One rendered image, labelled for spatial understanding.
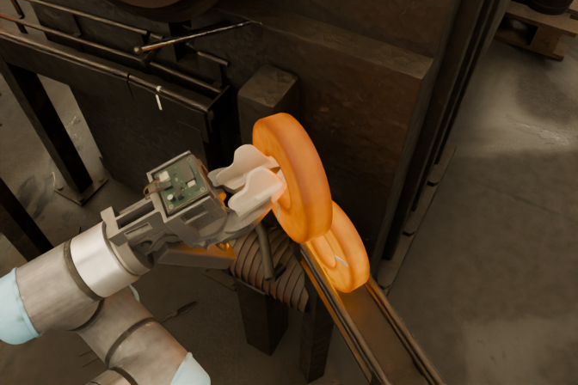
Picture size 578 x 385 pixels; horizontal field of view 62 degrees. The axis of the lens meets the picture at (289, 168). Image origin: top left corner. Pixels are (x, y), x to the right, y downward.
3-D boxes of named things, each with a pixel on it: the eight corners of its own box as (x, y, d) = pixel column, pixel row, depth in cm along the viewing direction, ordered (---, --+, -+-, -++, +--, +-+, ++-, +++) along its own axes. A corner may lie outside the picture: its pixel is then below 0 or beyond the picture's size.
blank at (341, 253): (327, 261, 85) (310, 271, 84) (302, 183, 80) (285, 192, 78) (381, 299, 71) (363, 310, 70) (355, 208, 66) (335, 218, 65)
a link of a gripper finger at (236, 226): (275, 208, 53) (204, 248, 52) (279, 214, 54) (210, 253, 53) (259, 177, 55) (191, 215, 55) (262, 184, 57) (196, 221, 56)
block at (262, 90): (270, 144, 107) (266, 58, 88) (301, 158, 104) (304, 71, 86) (243, 178, 101) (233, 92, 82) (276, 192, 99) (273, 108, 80)
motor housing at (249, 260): (259, 303, 142) (246, 199, 101) (325, 340, 136) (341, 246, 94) (234, 342, 135) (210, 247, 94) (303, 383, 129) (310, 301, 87)
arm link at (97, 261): (117, 305, 54) (102, 247, 59) (154, 285, 54) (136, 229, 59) (76, 283, 48) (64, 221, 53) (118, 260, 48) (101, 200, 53)
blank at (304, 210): (272, 87, 58) (246, 94, 57) (338, 167, 48) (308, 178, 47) (277, 178, 69) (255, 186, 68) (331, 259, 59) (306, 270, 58)
